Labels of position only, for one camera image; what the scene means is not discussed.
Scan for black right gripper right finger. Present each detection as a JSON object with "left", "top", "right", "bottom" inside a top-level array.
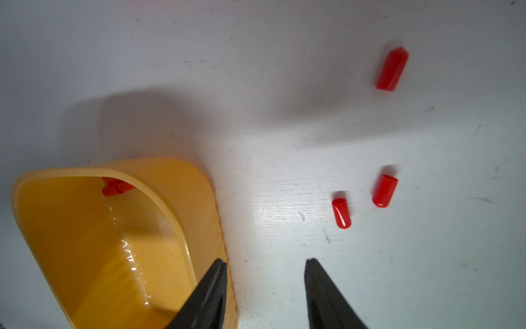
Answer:
[{"left": 304, "top": 259, "right": 367, "bottom": 329}]

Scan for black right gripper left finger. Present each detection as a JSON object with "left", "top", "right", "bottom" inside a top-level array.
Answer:
[{"left": 165, "top": 259, "right": 227, "bottom": 329}]

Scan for red protection sleeve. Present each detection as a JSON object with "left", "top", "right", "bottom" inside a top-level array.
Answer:
[
  {"left": 331, "top": 198, "right": 352, "bottom": 230},
  {"left": 102, "top": 177, "right": 135, "bottom": 197},
  {"left": 376, "top": 47, "right": 410, "bottom": 92},
  {"left": 372, "top": 174, "right": 399, "bottom": 208}
]

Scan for yellow plastic storage box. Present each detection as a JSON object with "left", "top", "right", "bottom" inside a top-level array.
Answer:
[{"left": 12, "top": 158, "right": 227, "bottom": 328}]

